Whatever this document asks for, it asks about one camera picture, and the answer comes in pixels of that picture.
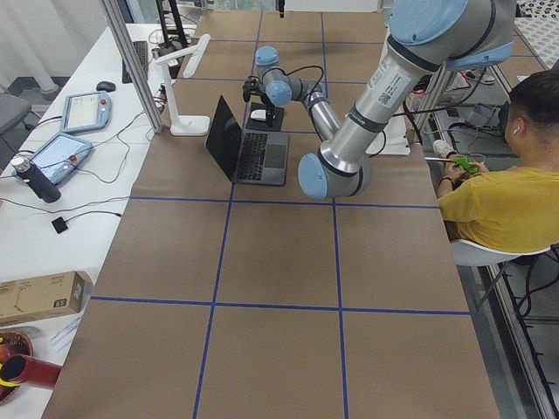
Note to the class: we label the near blue teach pendant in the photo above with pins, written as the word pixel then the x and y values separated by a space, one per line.
pixel 60 156

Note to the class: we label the aluminium frame post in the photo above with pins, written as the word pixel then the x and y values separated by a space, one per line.
pixel 118 27

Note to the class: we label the black mouse pad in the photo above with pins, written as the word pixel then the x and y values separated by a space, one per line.
pixel 278 117

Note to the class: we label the blue teach pendant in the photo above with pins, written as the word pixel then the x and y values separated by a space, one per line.
pixel 85 112
pixel 60 156

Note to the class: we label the white desk lamp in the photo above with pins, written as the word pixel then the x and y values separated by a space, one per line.
pixel 182 124

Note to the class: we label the far blue teach pendant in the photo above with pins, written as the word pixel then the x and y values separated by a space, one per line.
pixel 85 112

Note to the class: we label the person in yellow shirt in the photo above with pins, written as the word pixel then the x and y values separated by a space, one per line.
pixel 516 209

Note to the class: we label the small black puck device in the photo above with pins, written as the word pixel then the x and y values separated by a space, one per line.
pixel 60 225

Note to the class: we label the black water bottle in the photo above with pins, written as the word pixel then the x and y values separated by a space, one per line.
pixel 29 173

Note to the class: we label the red bottle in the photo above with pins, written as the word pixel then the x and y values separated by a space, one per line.
pixel 21 369

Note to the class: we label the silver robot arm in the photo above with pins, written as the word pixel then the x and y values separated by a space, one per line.
pixel 424 36

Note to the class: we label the white computer mouse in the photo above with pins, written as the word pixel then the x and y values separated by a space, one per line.
pixel 258 115

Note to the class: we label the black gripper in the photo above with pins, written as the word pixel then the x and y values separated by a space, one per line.
pixel 267 106

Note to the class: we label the grey laptop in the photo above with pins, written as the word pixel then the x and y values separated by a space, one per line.
pixel 246 156

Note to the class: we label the cardboard box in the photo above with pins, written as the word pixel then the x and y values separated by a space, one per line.
pixel 44 297

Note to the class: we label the woven fruit basket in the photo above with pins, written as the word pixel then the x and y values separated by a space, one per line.
pixel 12 342

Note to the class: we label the green handled tool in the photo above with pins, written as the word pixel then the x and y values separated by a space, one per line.
pixel 461 162

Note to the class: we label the black desk mouse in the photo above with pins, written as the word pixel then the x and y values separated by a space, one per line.
pixel 106 86

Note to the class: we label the white pedestal column base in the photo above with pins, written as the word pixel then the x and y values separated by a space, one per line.
pixel 393 140

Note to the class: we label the white chair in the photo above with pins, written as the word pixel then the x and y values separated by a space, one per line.
pixel 468 253

